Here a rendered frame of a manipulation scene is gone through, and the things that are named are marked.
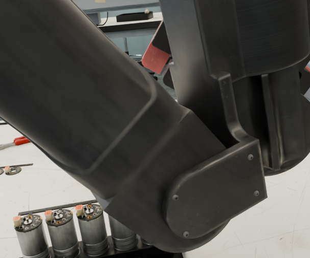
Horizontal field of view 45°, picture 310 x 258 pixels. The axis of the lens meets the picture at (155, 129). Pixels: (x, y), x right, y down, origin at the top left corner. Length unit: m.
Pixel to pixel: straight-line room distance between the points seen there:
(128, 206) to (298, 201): 0.33
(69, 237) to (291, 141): 0.22
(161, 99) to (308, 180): 0.38
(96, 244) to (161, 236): 0.19
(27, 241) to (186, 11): 0.26
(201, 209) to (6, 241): 0.32
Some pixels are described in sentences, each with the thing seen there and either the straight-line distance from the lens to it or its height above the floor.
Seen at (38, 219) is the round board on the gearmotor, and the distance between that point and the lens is 0.37.
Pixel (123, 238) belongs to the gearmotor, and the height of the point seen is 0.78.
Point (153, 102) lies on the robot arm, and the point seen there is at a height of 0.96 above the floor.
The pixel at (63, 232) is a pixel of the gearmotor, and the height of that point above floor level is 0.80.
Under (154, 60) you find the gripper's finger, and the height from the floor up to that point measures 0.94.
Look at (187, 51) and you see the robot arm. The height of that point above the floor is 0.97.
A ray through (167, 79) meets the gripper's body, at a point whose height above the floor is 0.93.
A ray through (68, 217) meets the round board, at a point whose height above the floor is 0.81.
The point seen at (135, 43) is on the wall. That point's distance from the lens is 4.78.
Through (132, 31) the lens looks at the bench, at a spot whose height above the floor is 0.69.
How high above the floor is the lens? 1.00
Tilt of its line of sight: 22 degrees down
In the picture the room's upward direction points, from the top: 6 degrees counter-clockwise
